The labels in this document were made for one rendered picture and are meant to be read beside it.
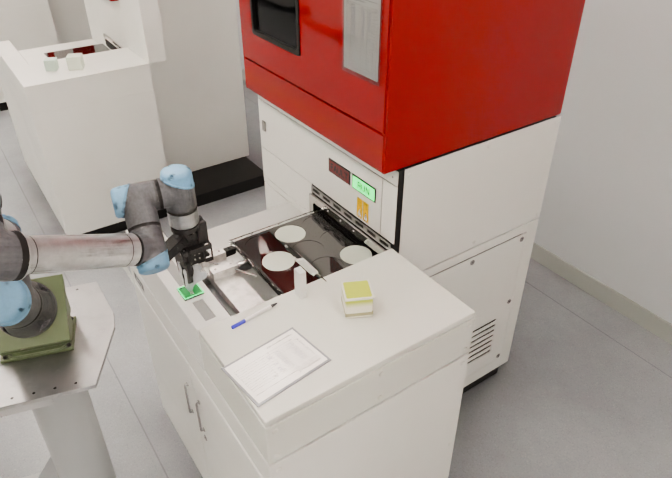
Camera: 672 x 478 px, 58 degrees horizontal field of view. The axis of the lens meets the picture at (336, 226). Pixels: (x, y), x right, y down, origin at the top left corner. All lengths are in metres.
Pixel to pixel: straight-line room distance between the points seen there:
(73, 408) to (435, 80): 1.39
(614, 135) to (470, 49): 1.44
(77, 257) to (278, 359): 0.50
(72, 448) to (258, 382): 0.84
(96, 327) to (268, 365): 0.62
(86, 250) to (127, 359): 1.66
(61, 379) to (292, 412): 0.67
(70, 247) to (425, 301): 0.87
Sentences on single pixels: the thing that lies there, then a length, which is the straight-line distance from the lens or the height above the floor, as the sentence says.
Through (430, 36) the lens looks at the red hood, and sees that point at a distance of 1.59.
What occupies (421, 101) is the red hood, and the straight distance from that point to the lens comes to 1.64.
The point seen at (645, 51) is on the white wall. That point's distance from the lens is 2.89.
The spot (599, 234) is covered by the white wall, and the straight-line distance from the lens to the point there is 3.24.
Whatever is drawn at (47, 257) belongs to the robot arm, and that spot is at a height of 1.32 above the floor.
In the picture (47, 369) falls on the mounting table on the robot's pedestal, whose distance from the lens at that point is 1.80.
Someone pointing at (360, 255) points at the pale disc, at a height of 0.90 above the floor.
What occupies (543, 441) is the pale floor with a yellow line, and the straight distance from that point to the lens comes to 2.65.
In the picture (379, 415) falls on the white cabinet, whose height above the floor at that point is 0.77.
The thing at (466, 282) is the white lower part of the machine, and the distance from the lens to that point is 2.18.
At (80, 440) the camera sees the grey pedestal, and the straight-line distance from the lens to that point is 2.09.
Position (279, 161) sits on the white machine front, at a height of 0.97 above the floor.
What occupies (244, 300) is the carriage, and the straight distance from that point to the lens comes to 1.76.
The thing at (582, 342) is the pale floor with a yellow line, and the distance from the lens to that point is 3.10.
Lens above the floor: 2.01
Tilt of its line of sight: 33 degrees down
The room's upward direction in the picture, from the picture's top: straight up
